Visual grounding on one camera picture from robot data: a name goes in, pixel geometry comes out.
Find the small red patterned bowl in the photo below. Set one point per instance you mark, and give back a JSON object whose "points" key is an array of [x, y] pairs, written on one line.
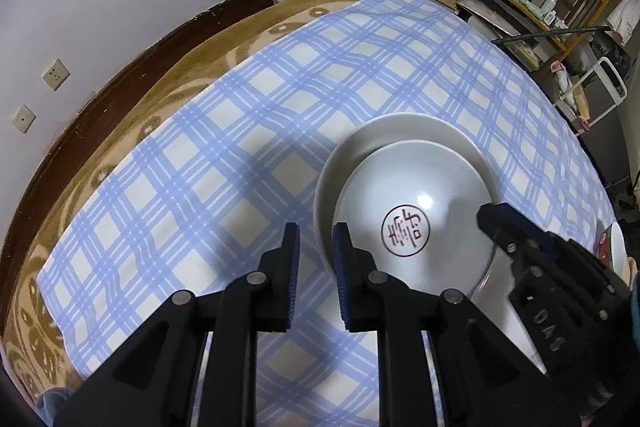
{"points": [[616, 247]]}

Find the blue denim cloth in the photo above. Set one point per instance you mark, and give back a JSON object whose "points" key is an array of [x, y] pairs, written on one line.
{"points": [[50, 407]]}

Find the brown patterned blanket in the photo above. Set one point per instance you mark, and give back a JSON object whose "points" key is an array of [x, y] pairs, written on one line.
{"points": [[175, 72]]}

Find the white wall socket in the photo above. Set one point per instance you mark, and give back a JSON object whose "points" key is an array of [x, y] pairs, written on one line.
{"points": [[23, 119], [55, 74]]}

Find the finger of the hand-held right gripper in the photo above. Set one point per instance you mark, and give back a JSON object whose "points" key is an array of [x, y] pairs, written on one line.
{"points": [[495, 219], [555, 247]]}

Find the dark wooden bed frame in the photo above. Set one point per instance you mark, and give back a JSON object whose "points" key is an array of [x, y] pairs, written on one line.
{"points": [[117, 74]]}

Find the green rod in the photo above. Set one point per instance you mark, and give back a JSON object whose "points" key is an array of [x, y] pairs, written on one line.
{"points": [[550, 33]]}

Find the blue plaid cloth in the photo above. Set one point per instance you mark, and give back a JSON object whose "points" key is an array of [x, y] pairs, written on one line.
{"points": [[225, 157]]}

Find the white bowl with red seal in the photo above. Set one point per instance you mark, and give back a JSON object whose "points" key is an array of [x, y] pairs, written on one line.
{"points": [[400, 187]]}

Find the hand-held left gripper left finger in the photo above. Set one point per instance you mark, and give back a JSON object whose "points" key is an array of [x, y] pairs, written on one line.
{"points": [[291, 287]]}

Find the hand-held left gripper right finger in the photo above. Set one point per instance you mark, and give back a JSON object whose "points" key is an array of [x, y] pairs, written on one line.
{"points": [[342, 287]]}

